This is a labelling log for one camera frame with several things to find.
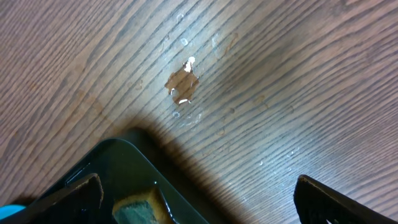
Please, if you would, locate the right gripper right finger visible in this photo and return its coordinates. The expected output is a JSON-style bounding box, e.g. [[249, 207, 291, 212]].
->
[[294, 175, 397, 224]]

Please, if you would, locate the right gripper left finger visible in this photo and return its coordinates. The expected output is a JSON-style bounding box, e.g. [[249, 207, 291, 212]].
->
[[1, 173, 104, 224]]

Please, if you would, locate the green yellow sponge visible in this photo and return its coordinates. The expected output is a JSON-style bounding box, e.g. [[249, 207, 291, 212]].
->
[[112, 187, 175, 224]]

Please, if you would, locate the black plastic tray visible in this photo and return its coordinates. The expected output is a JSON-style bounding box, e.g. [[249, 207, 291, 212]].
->
[[35, 138, 223, 223]]

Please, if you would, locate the teal plastic tray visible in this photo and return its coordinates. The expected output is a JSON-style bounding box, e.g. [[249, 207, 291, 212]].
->
[[0, 205, 25, 220]]

